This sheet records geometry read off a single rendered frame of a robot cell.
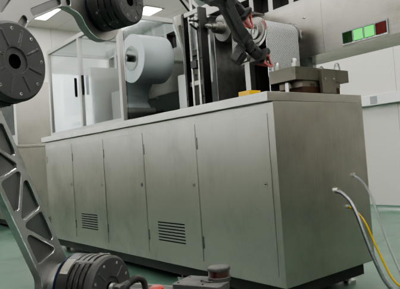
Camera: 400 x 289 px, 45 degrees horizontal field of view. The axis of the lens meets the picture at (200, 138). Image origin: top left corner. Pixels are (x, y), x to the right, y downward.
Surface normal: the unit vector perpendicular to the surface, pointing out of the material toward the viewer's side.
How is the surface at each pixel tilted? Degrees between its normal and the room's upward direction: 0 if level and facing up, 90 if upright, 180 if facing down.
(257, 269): 90
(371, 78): 90
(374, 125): 90
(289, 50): 90
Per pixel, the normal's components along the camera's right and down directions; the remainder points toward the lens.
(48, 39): 0.62, -0.07
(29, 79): 0.87, -0.08
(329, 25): -0.78, 0.03
